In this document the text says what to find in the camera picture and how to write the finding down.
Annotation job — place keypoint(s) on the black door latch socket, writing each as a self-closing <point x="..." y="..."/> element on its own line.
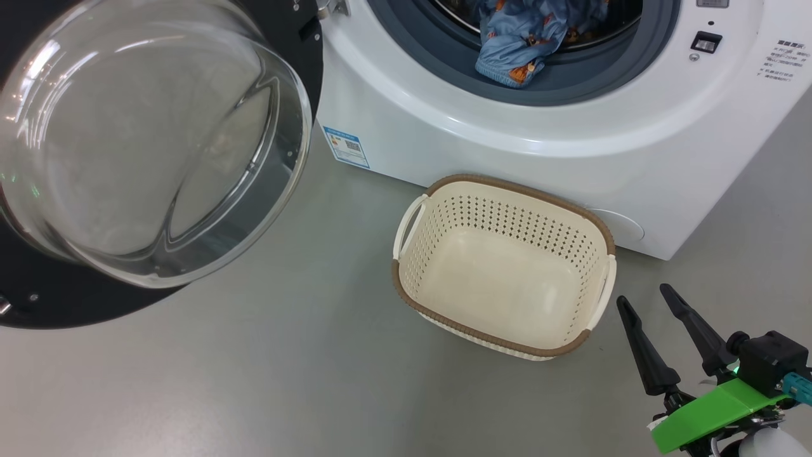
<point x="705" y="42"/>

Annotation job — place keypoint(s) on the blue energy label sticker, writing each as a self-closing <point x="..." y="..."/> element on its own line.
<point x="346" y="147"/>

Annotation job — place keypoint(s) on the cream perforated laundry basket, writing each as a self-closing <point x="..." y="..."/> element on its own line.
<point x="501" y="266"/>

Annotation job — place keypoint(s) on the black round glass washer door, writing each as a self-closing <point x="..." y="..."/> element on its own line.
<point x="152" y="139"/>

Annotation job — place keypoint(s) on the white front-load washing machine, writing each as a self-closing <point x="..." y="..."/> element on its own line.
<point x="444" y="127"/>

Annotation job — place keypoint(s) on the round white filter cover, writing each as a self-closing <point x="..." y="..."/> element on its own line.
<point x="625" y="225"/>

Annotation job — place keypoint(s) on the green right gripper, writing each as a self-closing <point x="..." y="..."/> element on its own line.
<point x="717" y="409"/>

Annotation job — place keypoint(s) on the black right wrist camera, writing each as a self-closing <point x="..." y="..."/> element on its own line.
<point x="771" y="362"/>

